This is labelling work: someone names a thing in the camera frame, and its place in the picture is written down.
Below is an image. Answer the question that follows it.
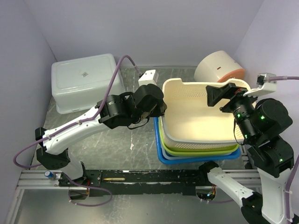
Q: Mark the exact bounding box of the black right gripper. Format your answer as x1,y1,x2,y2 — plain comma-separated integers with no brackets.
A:
206,81,265,140

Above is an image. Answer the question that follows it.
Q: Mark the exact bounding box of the cream perforated basket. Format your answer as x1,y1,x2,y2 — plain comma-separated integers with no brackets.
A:
160,78,244,151

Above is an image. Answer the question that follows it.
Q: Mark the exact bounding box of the white translucent plastic bin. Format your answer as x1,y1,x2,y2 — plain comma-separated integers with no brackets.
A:
51,54,116,114

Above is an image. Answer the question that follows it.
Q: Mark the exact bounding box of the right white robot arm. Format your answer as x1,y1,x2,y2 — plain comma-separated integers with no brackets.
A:
198,83,299,224

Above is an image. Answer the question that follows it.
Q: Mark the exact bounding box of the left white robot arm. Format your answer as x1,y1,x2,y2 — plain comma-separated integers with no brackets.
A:
36,84,167,186

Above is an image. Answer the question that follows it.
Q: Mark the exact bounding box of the cream cylindrical bucket orange rim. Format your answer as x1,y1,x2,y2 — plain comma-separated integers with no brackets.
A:
194,50,245,83

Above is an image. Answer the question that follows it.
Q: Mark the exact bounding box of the green plastic tub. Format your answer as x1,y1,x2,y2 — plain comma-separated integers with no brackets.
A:
158,118,239,157

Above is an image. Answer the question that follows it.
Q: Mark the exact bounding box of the blue plastic tub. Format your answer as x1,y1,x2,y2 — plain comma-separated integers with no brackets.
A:
154,118,241,165

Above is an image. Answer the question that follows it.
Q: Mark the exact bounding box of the brass pencil-like rod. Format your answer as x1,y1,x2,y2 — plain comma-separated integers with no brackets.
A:
103,177,126,182

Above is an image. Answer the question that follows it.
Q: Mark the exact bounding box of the blue capacitor cylinder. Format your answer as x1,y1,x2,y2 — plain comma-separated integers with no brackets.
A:
44,170,57,180

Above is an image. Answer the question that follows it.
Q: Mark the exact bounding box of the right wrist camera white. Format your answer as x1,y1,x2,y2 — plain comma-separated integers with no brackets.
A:
243,73,277,98

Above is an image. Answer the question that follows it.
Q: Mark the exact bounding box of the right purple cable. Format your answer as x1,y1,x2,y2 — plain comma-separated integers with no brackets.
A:
200,75,299,222

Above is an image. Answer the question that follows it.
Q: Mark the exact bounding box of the aluminium rail frame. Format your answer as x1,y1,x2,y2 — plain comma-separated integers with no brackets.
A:
4,144,262,224

